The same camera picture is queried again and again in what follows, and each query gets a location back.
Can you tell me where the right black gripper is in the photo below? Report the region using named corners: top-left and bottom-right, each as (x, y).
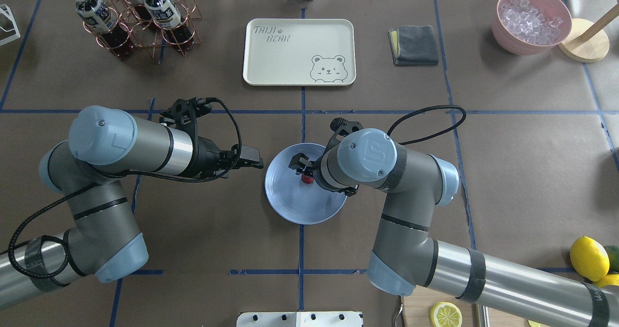
top-left (288, 117), bottom-right (364, 196)

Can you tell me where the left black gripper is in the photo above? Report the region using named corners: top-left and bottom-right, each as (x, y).
top-left (160, 98), bottom-right (265, 180)

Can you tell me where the red strawberry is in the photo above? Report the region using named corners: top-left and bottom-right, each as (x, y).
top-left (301, 174), bottom-right (314, 185)

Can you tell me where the blue ceramic plate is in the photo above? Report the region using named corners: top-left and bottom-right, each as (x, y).
top-left (265, 143), bottom-right (347, 225)

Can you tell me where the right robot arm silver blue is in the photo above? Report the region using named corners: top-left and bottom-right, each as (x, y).
top-left (305, 113), bottom-right (618, 327)

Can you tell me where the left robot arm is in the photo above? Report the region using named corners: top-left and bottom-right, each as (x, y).
top-left (1, 98), bottom-right (263, 309)

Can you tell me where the cream tray with bear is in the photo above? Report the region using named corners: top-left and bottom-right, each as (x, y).
top-left (243, 18), bottom-right (356, 87)

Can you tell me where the dark grey folded cloth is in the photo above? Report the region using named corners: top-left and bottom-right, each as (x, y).
top-left (388, 25), bottom-right (439, 67)

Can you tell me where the dark syrup bottle left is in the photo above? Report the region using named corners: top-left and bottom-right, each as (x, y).
top-left (144, 0), bottom-right (194, 52)

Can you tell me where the wooden cutting board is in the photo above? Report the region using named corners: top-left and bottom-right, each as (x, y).
top-left (400, 284), bottom-right (581, 327)

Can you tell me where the lemon half slice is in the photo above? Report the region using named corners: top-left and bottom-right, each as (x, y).
top-left (429, 301), bottom-right (463, 327)

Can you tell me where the dark syrup bottle middle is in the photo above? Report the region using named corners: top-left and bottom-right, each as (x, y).
top-left (75, 0), bottom-right (133, 58)

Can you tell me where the pink bowl of ice cubes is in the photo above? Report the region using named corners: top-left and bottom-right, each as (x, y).
top-left (492, 0), bottom-right (572, 55)

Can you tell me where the yellow lemon upper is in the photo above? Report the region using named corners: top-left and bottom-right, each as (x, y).
top-left (570, 236), bottom-right (610, 282)

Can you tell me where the yellow lemon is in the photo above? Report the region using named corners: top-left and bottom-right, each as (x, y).
top-left (570, 236), bottom-right (610, 282)
top-left (593, 273), bottom-right (619, 288)

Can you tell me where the round wooden stand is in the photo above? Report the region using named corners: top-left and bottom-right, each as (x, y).
top-left (559, 4), bottom-right (619, 64)

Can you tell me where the green lime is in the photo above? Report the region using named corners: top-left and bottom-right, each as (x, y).
top-left (604, 245), bottom-right (619, 273)

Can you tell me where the yellow lemon left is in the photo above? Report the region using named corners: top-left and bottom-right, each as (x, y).
top-left (593, 273), bottom-right (619, 288)

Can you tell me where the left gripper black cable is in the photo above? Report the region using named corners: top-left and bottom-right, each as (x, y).
top-left (7, 98), bottom-right (243, 280)

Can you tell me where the copper wire bottle caddy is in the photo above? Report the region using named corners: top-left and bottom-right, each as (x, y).
top-left (103, 0), bottom-right (203, 62)

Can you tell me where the white wire cup rack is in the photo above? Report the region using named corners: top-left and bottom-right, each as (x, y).
top-left (0, 4), bottom-right (21, 45)

